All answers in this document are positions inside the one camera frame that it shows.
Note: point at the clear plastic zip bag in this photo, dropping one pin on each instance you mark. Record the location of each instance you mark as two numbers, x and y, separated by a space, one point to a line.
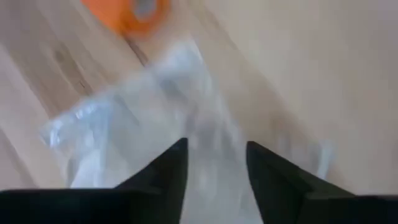
140 124

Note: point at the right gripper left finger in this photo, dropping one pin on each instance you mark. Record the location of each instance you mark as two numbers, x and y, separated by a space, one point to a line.
93 208

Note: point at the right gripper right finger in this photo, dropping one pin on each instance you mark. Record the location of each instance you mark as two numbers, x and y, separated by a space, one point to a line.
311 208

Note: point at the orange elastic bandage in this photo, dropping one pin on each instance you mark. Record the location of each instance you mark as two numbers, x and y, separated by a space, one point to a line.
118 15

